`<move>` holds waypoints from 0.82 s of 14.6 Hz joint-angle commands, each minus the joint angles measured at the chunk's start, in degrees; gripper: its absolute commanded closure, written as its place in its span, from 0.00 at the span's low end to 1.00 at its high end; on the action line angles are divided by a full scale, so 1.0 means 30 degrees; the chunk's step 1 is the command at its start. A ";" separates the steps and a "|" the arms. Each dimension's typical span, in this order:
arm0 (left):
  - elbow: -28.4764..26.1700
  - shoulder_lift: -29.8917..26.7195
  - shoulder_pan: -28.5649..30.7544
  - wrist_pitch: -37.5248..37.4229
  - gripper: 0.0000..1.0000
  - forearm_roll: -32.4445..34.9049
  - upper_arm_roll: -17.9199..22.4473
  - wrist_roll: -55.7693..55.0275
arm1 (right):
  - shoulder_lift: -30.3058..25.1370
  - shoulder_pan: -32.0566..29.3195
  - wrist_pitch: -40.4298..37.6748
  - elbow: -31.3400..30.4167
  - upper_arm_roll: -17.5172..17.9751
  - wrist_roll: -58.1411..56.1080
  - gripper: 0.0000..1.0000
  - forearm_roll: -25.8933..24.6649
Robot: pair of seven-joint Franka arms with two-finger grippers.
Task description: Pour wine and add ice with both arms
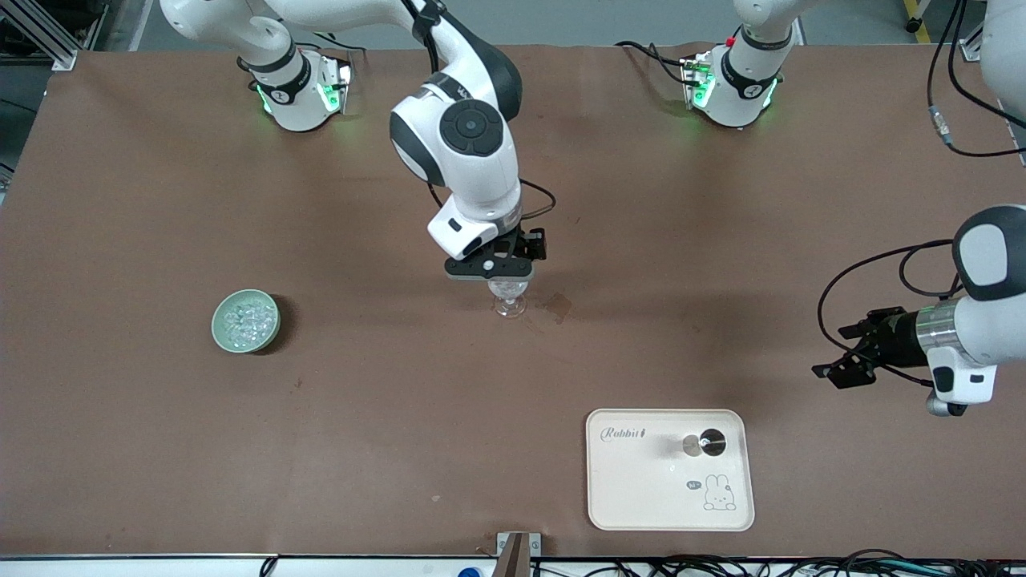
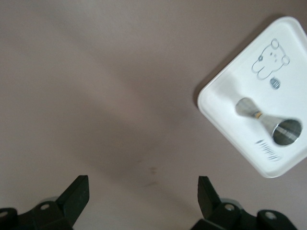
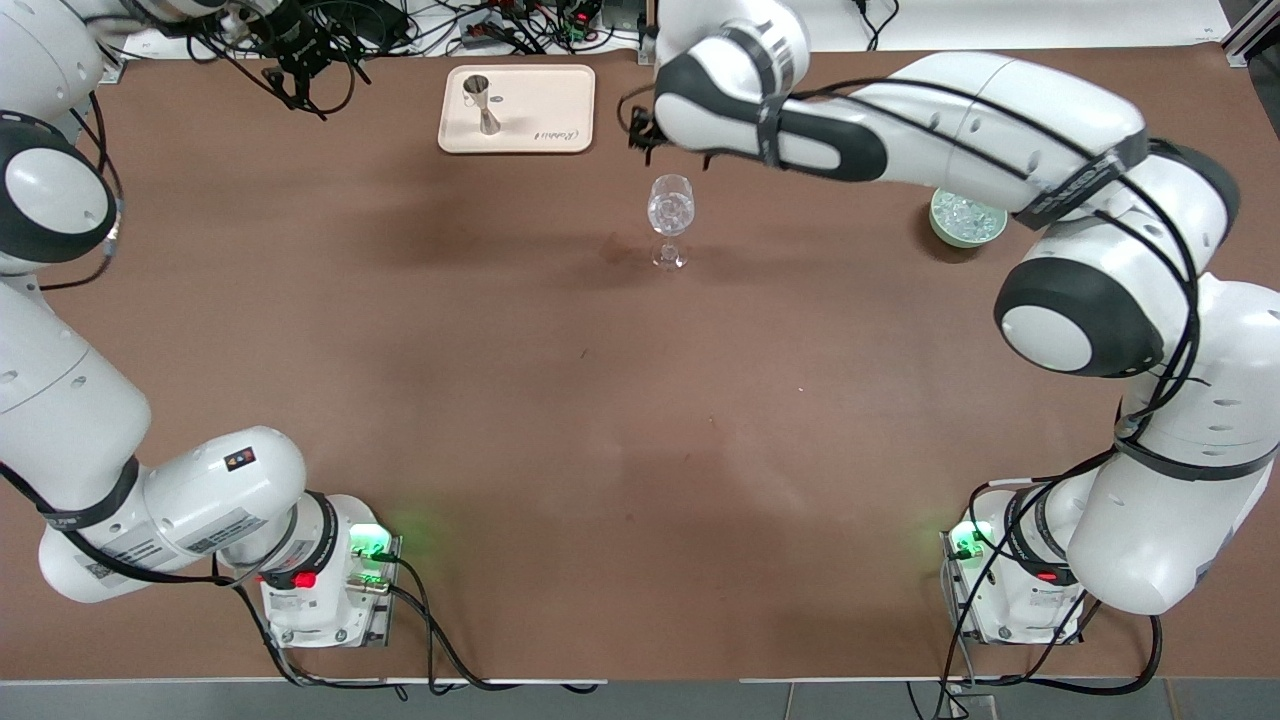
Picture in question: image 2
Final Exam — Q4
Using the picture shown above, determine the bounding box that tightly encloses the cream rabbit print tray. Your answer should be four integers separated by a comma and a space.
197, 16, 307, 179

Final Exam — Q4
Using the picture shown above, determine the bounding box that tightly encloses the steel double jigger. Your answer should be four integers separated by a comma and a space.
235, 97, 303, 146

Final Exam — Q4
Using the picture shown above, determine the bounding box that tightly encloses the brown paper table cover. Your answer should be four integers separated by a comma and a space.
0, 0, 307, 230

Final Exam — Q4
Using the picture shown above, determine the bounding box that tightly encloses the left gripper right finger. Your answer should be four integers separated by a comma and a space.
193, 176, 299, 230

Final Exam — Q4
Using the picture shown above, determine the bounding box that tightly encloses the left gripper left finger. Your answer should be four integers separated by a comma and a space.
0, 175, 91, 230

